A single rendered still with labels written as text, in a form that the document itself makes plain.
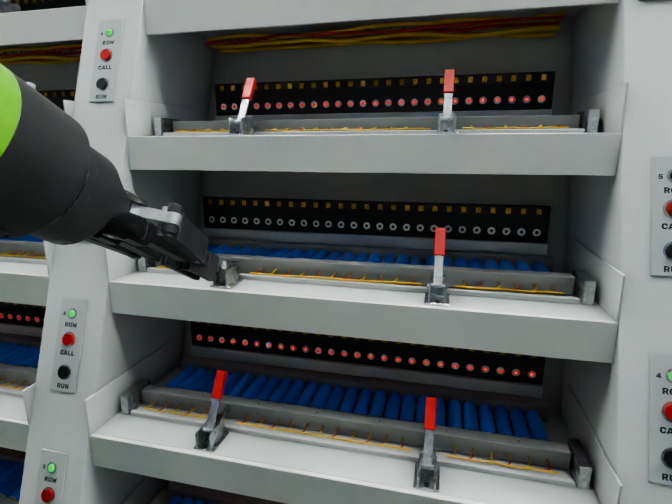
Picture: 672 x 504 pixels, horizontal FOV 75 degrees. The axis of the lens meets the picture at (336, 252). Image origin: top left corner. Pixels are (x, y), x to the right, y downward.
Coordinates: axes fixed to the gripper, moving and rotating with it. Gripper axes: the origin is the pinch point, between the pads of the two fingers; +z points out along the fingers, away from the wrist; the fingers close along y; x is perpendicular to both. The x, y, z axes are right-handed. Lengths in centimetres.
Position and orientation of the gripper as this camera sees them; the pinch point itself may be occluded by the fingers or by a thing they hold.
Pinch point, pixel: (191, 260)
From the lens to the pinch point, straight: 51.2
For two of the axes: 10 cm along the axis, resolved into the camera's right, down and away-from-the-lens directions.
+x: 1.2, -9.5, 2.8
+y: 9.7, 0.6, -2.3
